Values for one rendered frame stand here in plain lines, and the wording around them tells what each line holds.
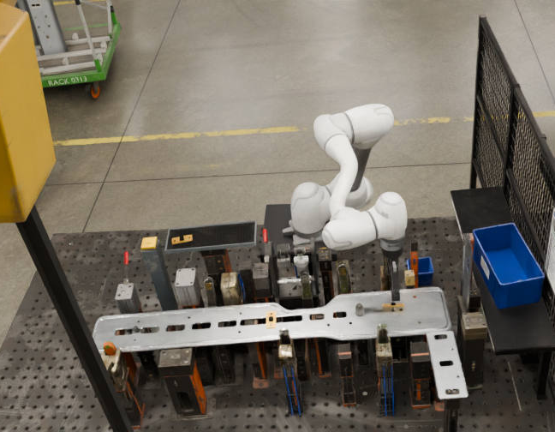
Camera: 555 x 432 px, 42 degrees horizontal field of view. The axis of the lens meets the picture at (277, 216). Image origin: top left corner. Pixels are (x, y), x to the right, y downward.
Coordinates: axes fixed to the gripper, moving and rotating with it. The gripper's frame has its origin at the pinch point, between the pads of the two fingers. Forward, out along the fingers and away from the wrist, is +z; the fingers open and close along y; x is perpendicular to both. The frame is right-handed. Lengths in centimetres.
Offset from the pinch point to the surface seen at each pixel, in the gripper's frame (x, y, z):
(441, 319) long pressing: 16.6, 6.3, 13.7
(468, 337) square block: 24.2, 17.0, 12.3
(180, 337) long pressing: -82, 5, 14
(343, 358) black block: -20.8, 20.4, 14.7
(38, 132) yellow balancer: -24, 175, -186
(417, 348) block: 6.2, 17.4, 15.7
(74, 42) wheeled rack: -240, -413, 82
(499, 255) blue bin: 43.7, -21.4, 10.4
